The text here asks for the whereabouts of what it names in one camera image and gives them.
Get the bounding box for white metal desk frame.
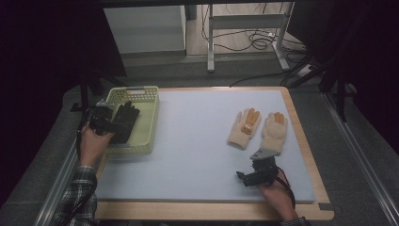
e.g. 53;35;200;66
206;2;296;73

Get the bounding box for wooden table board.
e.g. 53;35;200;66
93;86;335;221

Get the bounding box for black metal stand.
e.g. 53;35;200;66
70;70;127;127
279;51;359;124

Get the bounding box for person's left hand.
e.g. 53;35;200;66
78;124;116;170

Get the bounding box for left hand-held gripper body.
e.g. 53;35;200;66
88;99;115;137

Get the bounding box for tangle of black floor cables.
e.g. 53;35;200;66
201;3;307;54

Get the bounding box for white cabinet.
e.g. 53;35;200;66
103;5;187;55

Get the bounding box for long black floor cable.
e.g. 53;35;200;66
229;71;287;88

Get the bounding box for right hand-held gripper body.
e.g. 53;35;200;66
249;148;281;186

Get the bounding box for white power strip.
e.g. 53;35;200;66
295;63;313;78

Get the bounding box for black glove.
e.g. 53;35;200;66
108;100;141;146

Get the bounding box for silver metal rail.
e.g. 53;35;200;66
32;93;106;226
320;91;399;226

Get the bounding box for pale yellow plastic basket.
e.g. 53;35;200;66
99;85;160;155

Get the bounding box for person's right hand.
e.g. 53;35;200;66
256;170;299;221

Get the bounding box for pale blue foam mat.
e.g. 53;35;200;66
93;89;316;203

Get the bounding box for black and red gripper cable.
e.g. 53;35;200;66
276;167;296;209

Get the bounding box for beige knitted glove orange fingers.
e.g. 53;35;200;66
227;107;263;151
261;111;289;156

